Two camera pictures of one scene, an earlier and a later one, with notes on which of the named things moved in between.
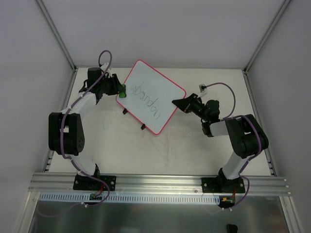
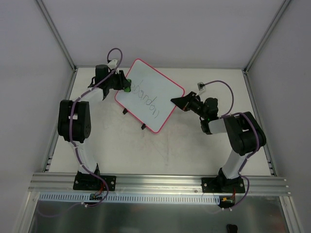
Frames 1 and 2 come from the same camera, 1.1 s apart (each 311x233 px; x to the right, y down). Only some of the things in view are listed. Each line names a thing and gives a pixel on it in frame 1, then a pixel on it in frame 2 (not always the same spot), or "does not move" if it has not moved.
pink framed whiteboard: x=149 y=96 does not move
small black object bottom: x=232 y=228 does not move
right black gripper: x=190 y=104 does not move
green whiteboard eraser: x=123 y=94 -> x=128 y=89
